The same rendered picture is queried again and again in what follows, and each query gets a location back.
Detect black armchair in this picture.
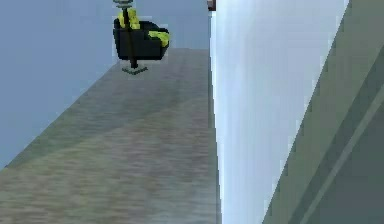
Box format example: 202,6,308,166
112,17,170,62

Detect yellow cushion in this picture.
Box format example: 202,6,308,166
147,30,171,48
117,7,141,30

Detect black floor lamp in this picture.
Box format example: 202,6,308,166
112,0,149,76

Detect grey-green room door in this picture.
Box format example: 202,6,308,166
261,0,384,224

